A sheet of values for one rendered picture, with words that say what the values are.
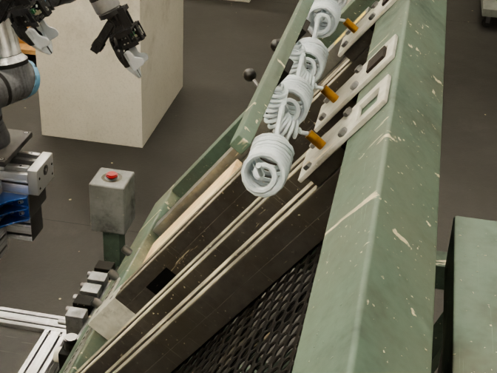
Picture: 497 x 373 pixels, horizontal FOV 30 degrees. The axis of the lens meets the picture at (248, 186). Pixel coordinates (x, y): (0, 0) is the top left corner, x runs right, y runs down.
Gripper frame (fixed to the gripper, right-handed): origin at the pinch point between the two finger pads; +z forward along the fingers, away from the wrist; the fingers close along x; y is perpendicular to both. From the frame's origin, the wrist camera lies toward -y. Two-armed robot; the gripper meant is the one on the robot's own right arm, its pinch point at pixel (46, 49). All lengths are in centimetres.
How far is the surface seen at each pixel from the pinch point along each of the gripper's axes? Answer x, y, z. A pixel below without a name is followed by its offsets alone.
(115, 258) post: 12, -49, 93
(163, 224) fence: 9, -11, 71
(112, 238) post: 15, -47, 85
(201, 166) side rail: 35, -12, 72
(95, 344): -42, 4, 62
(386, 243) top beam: -73, 128, -15
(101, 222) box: 14, -46, 77
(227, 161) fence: 22, 13, 58
